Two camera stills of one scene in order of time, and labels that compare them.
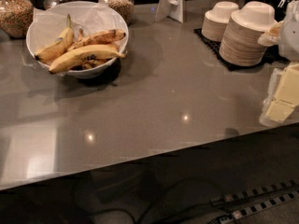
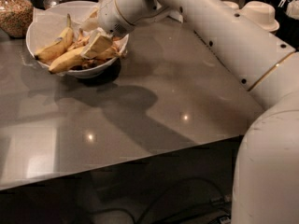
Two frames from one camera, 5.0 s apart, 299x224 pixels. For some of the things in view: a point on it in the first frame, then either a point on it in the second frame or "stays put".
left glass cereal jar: [16, 15] stays put
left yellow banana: [54, 50] stays put
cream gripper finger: [273, 35] -> [91, 23]
